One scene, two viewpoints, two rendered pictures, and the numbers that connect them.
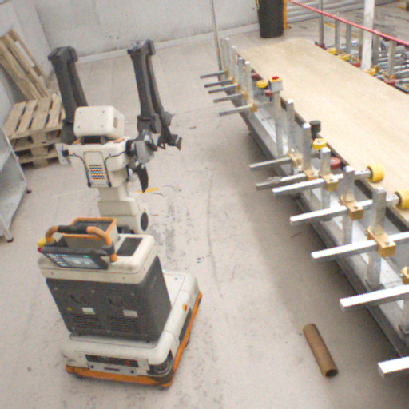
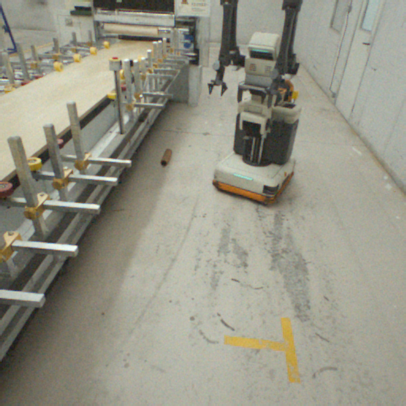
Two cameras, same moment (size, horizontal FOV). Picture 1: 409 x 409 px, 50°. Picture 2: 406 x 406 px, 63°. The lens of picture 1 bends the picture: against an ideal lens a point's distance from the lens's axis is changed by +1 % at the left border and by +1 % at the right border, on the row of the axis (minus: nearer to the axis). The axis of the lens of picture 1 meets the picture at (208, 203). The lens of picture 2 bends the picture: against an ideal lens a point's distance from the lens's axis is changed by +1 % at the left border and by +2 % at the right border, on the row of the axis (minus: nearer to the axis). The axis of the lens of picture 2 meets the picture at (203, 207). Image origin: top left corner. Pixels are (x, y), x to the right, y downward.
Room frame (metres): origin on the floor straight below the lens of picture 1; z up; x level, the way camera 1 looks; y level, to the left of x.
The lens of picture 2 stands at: (4.84, 0.43, 1.67)
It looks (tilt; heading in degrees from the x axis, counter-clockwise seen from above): 34 degrees down; 187
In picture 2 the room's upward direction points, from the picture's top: 3 degrees clockwise
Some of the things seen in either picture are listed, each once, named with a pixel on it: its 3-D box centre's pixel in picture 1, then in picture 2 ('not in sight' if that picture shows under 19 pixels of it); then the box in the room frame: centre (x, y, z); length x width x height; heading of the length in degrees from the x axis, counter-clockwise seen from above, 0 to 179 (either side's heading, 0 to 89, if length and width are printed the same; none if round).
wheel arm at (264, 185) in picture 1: (296, 179); (147, 94); (2.00, -0.49, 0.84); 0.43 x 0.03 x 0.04; 94
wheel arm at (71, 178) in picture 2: (239, 96); (74, 178); (3.50, -0.41, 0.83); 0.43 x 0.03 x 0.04; 94
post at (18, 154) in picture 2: (236, 73); (29, 190); (3.79, -0.43, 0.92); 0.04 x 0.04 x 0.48; 4
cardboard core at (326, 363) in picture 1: (319, 349); (166, 157); (1.54, -0.45, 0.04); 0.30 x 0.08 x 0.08; 4
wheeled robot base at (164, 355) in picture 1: (135, 319); (254, 171); (1.87, 0.54, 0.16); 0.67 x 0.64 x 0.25; 160
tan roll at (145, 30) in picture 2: not in sight; (145, 30); (-0.51, -1.29, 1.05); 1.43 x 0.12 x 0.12; 94
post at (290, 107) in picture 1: (291, 139); (129, 92); (2.30, -0.54, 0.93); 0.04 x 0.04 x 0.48; 4
